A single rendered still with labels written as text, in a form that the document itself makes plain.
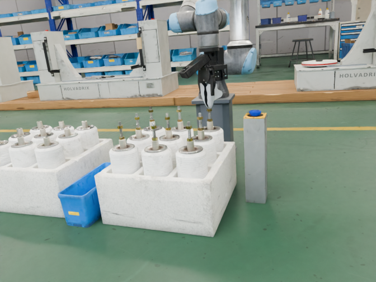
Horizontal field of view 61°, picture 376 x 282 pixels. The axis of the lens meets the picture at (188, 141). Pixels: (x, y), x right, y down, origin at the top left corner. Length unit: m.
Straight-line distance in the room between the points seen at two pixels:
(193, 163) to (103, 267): 0.38
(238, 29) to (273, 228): 0.87
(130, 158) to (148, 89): 2.22
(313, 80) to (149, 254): 2.34
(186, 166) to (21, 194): 0.66
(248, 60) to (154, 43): 1.85
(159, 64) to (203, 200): 2.40
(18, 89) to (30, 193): 3.23
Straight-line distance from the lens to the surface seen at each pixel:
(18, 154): 1.32
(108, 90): 3.42
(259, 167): 1.13
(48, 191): 1.25
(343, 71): 3.02
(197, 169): 0.96
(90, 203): 1.15
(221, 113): 1.53
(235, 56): 1.49
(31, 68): 7.45
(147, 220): 1.07
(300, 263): 0.93
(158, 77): 3.21
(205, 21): 1.13
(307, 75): 2.98
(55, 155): 1.24
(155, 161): 1.00
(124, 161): 1.05
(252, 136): 1.10
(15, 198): 1.37
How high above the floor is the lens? 0.57
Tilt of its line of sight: 17 degrees down
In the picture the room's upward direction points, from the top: 5 degrees counter-clockwise
